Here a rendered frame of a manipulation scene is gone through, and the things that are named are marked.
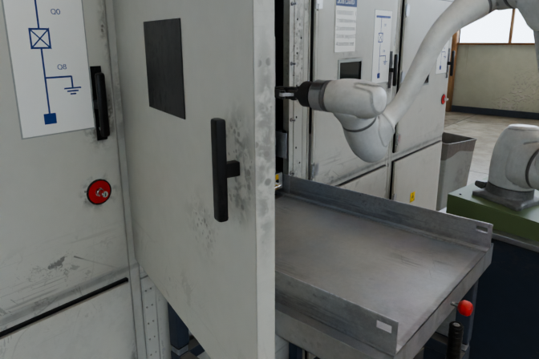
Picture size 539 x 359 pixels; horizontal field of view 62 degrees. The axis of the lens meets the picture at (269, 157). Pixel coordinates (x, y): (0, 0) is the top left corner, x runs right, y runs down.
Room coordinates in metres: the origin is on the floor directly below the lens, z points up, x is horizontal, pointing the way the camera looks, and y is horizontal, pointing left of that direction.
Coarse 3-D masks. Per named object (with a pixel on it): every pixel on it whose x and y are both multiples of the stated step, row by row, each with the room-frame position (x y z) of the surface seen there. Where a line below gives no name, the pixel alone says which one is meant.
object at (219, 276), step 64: (128, 0) 0.96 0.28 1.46; (192, 0) 0.69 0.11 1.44; (256, 0) 0.55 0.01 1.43; (128, 64) 0.99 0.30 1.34; (192, 64) 0.70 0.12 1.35; (256, 64) 0.55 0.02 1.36; (128, 128) 1.03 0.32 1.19; (192, 128) 0.71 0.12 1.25; (256, 128) 0.55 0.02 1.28; (192, 192) 0.72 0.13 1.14; (256, 192) 0.55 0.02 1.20; (192, 256) 0.73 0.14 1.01; (256, 256) 0.55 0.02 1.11; (192, 320) 0.75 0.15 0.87; (256, 320) 0.55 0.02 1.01
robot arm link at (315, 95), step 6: (312, 84) 1.28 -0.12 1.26; (318, 84) 1.27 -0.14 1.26; (324, 84) 1.25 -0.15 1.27; (312, 90) 1.27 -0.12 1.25; (318, 90) 1.25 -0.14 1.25; (312, 96) 1.26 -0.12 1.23; (318, 96) 1.25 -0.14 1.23; (312, 102) 1.26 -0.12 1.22; (318, 102) 1.25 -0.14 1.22; (312, 108) 1.28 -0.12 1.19; (318, 108) 1.26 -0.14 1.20; (324, 108) 1.25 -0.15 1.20
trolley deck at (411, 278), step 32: (288, 224) 1.26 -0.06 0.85; (320, 224) 1.26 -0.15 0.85; (352, 224) 1.26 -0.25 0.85; (384, 224) 1.26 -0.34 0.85; (288, 256) 1.06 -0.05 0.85; (320, 256) 1.06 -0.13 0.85; (352, 256) 1.06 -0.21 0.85; (384, 256) 1.06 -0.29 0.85; (416, 256) 1.05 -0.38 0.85; (448, 256) 1.05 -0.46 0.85; (480, 256) 1.05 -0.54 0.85; (352, 288) 0.90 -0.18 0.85; (384, 288) 0.90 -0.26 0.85; (416, 288) 0.90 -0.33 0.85; (448, 288) 0.90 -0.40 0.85; (288, 320) 0.80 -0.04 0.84; (416, 320) 0.79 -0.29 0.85; (320, 352) 0.74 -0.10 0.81; (352, 352) 0.70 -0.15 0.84; (416, 352) 0.76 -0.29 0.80
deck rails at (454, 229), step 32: (320, 192) 1.45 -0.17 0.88; (352, 192) 1.37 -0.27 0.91; (416, 224) 1.23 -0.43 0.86; (448, 224) 1.17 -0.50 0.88; (480, 224) 1.12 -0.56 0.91; (288, 288) 0.84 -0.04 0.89; (320, 288) 0.79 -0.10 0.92; (320, 320) 0.78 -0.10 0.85; (352, 320) 0.74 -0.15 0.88; (384, 320) 0.70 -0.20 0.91; (384, 352) 0.69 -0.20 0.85
